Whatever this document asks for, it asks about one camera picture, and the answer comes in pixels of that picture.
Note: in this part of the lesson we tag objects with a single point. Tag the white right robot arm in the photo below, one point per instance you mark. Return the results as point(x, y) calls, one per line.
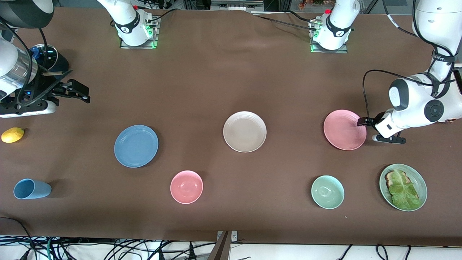
point(126, 21)

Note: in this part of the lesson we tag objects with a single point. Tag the dark metal pole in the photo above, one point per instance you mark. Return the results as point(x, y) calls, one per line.
point(221, 249)

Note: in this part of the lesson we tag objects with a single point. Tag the silver metal frame bar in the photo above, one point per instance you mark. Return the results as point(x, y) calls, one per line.
point(234, 6)

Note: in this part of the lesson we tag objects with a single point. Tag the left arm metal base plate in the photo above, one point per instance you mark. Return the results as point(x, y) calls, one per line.
point(343, 50)

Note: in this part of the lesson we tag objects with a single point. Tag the pink bowl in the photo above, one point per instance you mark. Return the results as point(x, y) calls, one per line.
point(186, 187)

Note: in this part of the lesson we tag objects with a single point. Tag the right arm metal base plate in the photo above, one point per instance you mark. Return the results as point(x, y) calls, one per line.
point(156, 34)

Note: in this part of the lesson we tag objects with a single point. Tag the green bowl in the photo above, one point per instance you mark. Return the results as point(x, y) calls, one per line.
point(327, 192)

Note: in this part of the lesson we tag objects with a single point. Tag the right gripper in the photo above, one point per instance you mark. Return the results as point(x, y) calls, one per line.
point(36, 92)

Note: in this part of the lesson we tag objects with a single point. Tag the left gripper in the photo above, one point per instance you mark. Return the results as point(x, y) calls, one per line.
point(372, 120)

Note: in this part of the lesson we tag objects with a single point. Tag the toasted bread slice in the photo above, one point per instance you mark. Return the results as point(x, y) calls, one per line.
point(389, 177)

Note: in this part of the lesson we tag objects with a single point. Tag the yellow lemon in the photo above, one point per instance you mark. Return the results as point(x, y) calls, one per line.
point(12, 135)

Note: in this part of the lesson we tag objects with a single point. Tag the white appliance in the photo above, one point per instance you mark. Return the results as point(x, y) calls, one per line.
point(456, 120)

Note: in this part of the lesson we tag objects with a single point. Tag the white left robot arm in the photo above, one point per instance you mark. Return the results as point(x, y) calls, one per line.
point(415, 97)

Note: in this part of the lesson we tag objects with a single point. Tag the beige plate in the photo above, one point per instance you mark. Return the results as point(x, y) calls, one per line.
point(244, 131)

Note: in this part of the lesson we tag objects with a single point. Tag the blue plate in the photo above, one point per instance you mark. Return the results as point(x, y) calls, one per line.
point(136, 146)

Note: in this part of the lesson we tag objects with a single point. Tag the blue cup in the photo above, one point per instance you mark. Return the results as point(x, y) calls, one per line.
point(32, 189)

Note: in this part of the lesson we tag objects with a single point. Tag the glass lid with blue knob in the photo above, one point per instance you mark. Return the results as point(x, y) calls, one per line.
point(48, 57)

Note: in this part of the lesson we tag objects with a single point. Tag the green lettuce leaf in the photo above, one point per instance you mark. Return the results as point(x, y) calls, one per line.
point(402, 191)

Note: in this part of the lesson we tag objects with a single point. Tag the orange dried plant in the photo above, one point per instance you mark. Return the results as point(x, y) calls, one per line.
point(310, 3)

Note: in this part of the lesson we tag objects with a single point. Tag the dark blue saucepan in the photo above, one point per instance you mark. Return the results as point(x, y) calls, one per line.
point(61, 65)

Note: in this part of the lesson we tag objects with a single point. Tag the green plate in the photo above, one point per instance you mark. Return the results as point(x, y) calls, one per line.
point(419, 180)

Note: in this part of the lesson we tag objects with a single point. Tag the metal table clamp bracket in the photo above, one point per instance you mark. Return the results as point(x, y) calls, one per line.
point(234, 236)

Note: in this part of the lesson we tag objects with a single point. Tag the pink plate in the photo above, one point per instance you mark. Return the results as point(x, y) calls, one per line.
point(343, 131)

